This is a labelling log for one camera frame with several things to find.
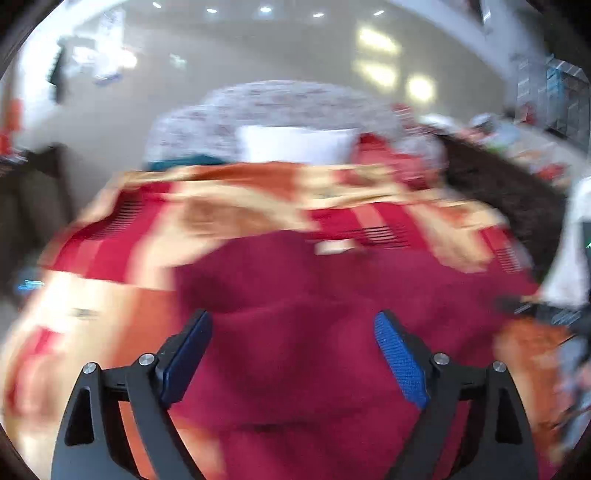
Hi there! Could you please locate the maroon fleece garment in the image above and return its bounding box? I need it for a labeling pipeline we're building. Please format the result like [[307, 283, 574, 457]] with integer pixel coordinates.
[[174, 231, 534, 479]]

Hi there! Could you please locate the red orange patterned blanket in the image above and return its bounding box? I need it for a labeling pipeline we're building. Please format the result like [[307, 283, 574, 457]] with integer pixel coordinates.
[[0, 161, 574, 480]]

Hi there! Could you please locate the dark carved wooden headboard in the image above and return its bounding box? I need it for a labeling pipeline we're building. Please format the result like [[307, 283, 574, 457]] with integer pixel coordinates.
[[437, 133, 566, 282]]

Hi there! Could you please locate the dark wooden side table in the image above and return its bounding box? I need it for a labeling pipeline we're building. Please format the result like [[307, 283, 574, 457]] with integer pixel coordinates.
[[1, 143, 74, 303]]

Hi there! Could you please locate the teal cloth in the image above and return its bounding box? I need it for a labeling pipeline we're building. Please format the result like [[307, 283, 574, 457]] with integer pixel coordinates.
[[143, 154, 228, 172]]

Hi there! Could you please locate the red embroidered pillow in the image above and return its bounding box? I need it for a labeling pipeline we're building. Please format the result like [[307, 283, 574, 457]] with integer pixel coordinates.
[[352, 133, 441, 190]]

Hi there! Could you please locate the white pillow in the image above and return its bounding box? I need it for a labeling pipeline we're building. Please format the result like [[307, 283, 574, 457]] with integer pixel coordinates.
[[235, 125, 360, 166]]

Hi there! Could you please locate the dark hanging cloth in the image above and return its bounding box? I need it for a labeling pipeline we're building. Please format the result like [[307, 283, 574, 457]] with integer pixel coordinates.
[[48, 45, 67, 104]]

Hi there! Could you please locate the floral quilt bundle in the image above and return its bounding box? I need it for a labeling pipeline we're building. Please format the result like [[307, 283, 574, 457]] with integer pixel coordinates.
[[143, 80, 447, 168]]

